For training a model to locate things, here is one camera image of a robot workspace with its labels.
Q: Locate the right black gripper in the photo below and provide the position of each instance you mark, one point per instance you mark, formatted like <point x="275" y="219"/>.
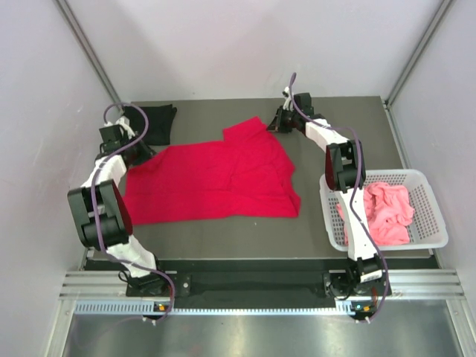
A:
<point x="277" y="124"/>

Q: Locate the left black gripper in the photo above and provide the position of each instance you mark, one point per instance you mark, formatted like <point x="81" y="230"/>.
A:
<point x="146" y="151"/>

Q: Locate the red polo t shirt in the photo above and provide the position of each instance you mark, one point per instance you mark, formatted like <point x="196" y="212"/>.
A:
<point x="246" y="173"/>

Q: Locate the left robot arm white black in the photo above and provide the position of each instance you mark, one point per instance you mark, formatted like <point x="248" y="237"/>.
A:
<point x="100" y="215"/>

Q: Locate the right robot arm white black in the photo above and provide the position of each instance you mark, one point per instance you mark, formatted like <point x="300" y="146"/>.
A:
<point x="345" y="175"/>

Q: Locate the folded black t shirt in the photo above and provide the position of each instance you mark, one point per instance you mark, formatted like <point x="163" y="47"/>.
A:
<point x="160" y="120"/>

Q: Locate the pink crumpled t shirt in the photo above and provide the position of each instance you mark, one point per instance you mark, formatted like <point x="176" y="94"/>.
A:
<point x="388" y="213"/>

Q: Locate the white perforated plastic basket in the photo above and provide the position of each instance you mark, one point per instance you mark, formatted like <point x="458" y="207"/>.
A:
<point x="428" y="228"/>

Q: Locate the left aluminium corner post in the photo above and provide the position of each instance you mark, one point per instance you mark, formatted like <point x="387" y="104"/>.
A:
<point x="66" y="11"/>

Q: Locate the aluminium corner post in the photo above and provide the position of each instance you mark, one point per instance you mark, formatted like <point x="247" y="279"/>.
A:
<point x="66" y="11"/>
<point x="424" y="41"/>

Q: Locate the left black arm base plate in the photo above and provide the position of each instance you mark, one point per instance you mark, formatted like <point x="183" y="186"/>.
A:
<point x="175" y="284"/>

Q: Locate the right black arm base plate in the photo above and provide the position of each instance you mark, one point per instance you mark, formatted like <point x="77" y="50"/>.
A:
<point x="339" y="285"/>

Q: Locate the slotted grey cable duct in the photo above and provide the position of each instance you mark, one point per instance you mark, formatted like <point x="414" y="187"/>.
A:
<point x="152" y="308"/>

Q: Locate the right aluminium corner post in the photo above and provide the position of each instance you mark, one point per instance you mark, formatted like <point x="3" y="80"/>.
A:
<point x="424" y="41"/>

